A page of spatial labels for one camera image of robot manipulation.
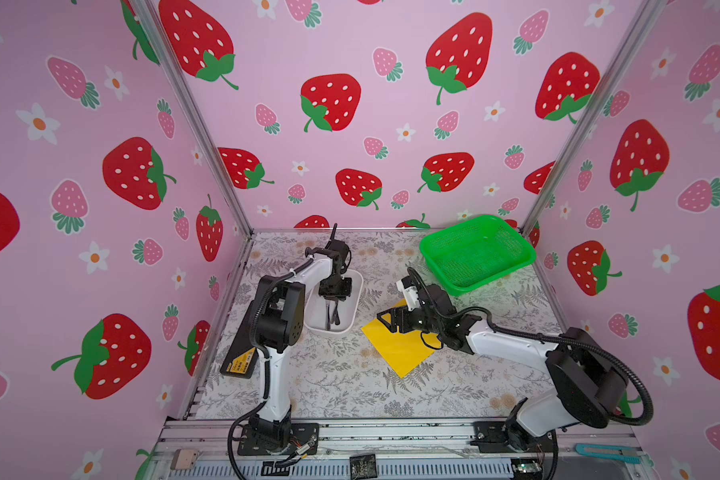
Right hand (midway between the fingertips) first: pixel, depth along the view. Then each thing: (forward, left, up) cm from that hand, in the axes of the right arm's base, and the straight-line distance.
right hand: (383, 314), depth 84 cm
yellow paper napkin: (-5, -7, -12) cm, 15 cm away
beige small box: (-39, +44, -10) cm, 60 cm away
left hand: (+11, +15, -10) cm, 21 cm away
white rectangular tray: (+5, +12, -9) cm, 16 cm away
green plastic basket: (+38, -32, -12) cm, 51 cm away
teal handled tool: (-25, -59, -13) cm, 65 cm away
